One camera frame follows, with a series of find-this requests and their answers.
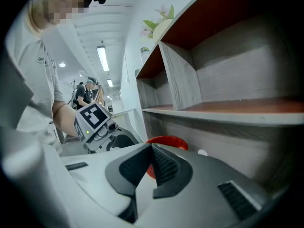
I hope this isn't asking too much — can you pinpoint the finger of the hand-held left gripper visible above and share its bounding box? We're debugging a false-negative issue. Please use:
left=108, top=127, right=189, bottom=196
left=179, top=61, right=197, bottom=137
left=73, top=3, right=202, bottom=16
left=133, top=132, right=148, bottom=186
left=116, top=126, right=144, bottom=145
left=107, top=135, right=135, bottom=151

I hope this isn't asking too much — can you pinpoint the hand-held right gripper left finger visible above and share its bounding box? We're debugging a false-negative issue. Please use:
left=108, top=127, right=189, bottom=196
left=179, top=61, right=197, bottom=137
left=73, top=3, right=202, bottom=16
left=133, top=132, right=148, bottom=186
left=60, top=142, right=153, bottom=225

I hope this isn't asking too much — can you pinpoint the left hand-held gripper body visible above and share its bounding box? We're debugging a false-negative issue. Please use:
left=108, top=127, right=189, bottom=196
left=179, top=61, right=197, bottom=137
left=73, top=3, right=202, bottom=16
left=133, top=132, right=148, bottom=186
left=74, top=102, right=119, bottom=153

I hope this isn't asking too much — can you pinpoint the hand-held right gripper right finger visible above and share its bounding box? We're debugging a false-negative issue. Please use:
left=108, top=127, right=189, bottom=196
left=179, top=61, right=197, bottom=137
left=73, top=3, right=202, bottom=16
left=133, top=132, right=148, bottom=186
left=139, top=143, right=273, bottom=228

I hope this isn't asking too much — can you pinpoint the person's left forearm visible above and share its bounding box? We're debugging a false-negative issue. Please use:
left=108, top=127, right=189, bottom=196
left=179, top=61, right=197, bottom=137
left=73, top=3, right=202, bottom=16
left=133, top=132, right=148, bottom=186
left=52, top=100, right=80, bottom=137

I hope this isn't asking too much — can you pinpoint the staircase with wooden railing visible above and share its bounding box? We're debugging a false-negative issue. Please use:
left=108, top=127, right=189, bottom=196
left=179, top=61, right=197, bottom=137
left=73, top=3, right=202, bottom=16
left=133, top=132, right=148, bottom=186
left=91, top=84, right=106, bottom=108

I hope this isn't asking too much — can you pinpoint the red and cream bucket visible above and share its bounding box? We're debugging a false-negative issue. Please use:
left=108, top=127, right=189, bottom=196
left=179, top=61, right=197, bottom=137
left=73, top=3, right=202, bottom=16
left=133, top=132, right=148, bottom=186
left=145, top=135, right=189, bottom=179

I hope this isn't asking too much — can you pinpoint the person's grey t-shirt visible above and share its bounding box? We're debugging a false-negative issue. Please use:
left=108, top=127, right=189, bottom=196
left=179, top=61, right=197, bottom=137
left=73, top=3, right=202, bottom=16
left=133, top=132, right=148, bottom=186
left=4, top=10, right=66, bottom=152

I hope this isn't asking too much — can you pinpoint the clear water bottle green band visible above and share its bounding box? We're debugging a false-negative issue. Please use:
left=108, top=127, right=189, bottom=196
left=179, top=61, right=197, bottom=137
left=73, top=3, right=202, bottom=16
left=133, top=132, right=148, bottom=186
left=140, top=47, right=150, bottom=66

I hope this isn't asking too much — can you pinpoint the grey wooden shelf unit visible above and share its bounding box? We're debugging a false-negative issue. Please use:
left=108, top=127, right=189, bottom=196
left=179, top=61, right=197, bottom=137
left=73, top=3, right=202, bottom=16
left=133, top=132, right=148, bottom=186
left=134, top=0, right=304, bottom=194

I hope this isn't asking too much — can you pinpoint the flowering plant in cream pot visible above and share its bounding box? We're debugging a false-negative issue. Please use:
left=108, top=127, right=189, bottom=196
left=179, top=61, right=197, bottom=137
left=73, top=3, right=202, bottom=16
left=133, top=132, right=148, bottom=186
left=140, top=4, right=176, bottom=42

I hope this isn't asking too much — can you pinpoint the person's head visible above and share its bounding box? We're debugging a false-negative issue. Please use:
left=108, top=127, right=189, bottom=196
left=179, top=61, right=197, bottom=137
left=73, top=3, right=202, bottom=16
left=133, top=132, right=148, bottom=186
left=28, top=0, right=91, bottom=33

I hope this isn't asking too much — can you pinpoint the hanging wall cable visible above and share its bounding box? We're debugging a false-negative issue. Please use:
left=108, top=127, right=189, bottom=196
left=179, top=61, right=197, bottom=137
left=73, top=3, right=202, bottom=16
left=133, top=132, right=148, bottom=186
left=123, top=51, right=131, bottom=84

